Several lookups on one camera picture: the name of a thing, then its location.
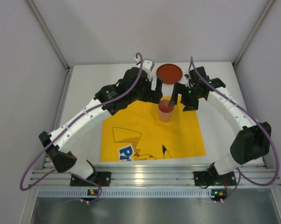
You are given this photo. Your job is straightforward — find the pink plastic cup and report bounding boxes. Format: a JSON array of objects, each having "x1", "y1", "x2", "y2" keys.
[{"x1": 158, "y1": 99, "x2": 174, "y2": 122}]

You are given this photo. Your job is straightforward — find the yellow printed cloth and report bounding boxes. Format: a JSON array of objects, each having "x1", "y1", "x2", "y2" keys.
[{"x1": 100, "y1": 101, "x2": 206, "y2": 162}]

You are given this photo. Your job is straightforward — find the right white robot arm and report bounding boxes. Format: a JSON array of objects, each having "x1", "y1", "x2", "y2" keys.
[{"x1": 169, "y1": 67, "x2": 271, "y2": 181}]

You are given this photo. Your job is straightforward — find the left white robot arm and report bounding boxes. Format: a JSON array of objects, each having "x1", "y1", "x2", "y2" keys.
[{"x1": 39, "y1": 67, "x2": 162, "y2": 181}]

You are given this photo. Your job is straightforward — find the red round plate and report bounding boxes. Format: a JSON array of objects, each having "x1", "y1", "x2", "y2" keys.
[{"x1": 156, "y1": 63, "x2": 183, "y2": 85}]

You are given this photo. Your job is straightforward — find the right aluminium corner post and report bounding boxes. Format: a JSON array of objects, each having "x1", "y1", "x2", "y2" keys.
[{"x1": 232, "y1": 0, "x2": 277, "y2": 68}]

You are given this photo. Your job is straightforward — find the aluminium corner post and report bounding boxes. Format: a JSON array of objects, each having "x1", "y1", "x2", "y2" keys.
[
  {"x1": 232, "y1": 0, "x2": 277, "y2": 68},
  {"x1": 24, "y1": 0, "x2": 70, "y2": 70}
]

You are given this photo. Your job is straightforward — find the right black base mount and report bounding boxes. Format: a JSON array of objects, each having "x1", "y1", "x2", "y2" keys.
[{"x1": 193, "y1": 171, "x2": 237, "y2": 188}]

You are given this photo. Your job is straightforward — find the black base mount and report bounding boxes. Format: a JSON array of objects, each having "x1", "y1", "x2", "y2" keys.
[
  {"x1": 70, "y1": 172, "x2": 112, "y2": 187},
  {"x1": 193, "y1": 171, "x2": 237, "y2": 188}
]

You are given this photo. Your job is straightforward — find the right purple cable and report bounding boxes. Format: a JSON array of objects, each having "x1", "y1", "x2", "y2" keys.
[{"x1": 188, "y1": 56, "x2": 281, "y2": 203}]

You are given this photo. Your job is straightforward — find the purple cable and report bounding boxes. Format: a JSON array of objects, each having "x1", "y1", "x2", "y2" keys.
[
  {"x1": 19, "y1": 52, "x2": 145, "y2": 203},
  {"x1": 188, "y1": 56, "x2": 281, "y2": 203}
]

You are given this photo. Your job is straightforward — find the aluminium mounting rail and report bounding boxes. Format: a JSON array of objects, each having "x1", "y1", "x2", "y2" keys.
[{"x1": 28, "y1": 164, "x2": 275, "y2": 188}]

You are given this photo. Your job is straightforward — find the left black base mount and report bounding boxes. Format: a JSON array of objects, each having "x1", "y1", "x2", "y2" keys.
[{"x1": 70, "y1": 172, "x2": 112, "y2": 187}]

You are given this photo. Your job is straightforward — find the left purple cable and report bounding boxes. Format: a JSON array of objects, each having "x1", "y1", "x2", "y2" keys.
[{"x1": 19, "y1": 52, "x2": 145, "y2": 203}]

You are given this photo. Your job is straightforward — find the perforated grey cable duct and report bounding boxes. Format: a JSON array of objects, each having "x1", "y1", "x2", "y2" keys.
[{"x1": 38, "y1": 188, "x2": 225, "y2": 198}]

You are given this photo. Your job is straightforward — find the left aluminium corner post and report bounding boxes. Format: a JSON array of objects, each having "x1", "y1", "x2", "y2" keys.
[{"x1": 24, "y1": 0, "x2": 70, "y2": 70}]

